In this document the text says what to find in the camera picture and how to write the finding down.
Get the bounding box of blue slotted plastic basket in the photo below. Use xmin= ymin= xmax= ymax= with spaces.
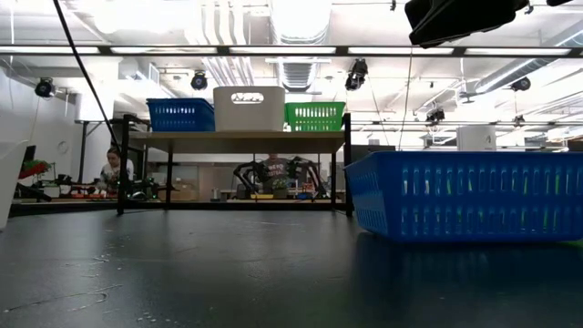
xmin=344 ymin=149 xmax=583 ymax=243
xmin=148 ymin=100 xmax=216 ymax=132
xmin=146 ymin=97 xmax=215 ymax=105

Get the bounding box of black overhead light bar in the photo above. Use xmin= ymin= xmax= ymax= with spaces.
xmin=0 ymin=43 xmax=583 ymax=59

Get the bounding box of black table mat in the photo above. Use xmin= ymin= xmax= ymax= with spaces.
xmin=0 ymin=207 xmax=583 ymax=328

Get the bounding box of cardboard box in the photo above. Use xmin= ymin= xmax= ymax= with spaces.
xmin=171 ymin=180 xmax=199 ymax=202

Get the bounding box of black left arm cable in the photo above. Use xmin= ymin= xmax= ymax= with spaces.
xmin=51 ymin=0 xmax=124 ymax=156

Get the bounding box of wooden shelf with black frame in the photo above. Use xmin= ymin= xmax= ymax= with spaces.
xmin=117 ymin=112 xmax=354 ymax=218

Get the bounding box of silver ventilation duct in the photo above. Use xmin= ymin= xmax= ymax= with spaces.
xmin=280 ymin=58 xmax=318 ymax=94

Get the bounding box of green slotted plastic basket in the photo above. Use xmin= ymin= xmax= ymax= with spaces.
xmin=285 ymin=101 xmax=346 ymax=132

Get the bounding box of person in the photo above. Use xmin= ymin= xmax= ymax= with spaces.
xmin=97 ymin=146 xmax=137 ymax=195
xmin=260 ymin=153 xmax=293 ymax=195

